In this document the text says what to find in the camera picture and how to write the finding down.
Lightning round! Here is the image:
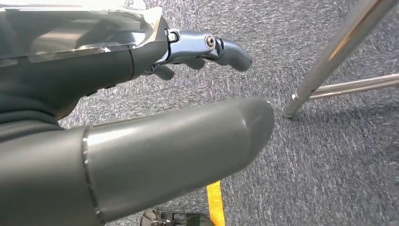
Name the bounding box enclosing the stainless steel table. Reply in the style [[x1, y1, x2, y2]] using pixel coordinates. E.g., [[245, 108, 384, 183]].
[[282, 0, 399, 119]]

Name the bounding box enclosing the black robot foot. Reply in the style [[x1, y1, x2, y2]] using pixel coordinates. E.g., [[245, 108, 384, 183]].
[[140, 208, 214, 226]]

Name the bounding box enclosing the yellow floor tape square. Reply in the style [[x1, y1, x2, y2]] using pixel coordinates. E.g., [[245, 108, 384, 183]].
[[206, 181, 226, 226]]

